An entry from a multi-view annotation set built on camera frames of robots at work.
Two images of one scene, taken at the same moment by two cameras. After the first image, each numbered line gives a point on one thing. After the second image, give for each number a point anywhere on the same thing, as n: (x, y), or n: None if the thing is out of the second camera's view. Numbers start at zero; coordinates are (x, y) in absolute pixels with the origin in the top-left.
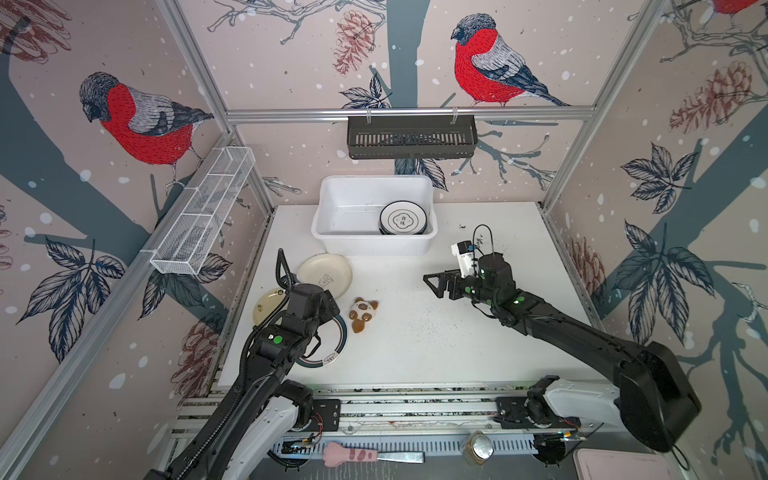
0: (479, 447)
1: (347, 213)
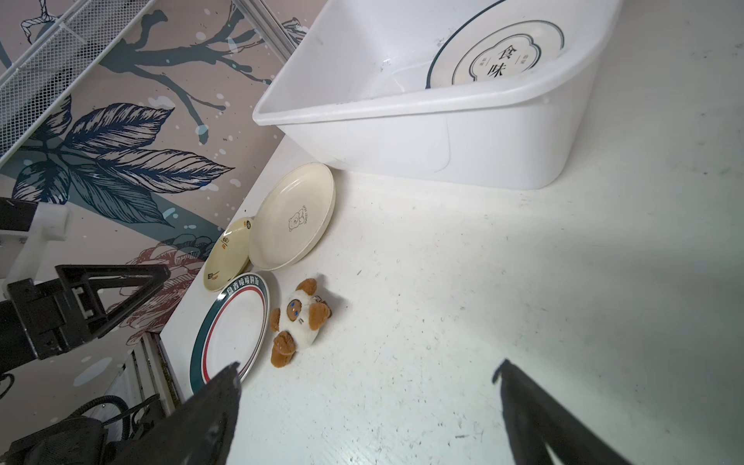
0: None
1: (481, 93)
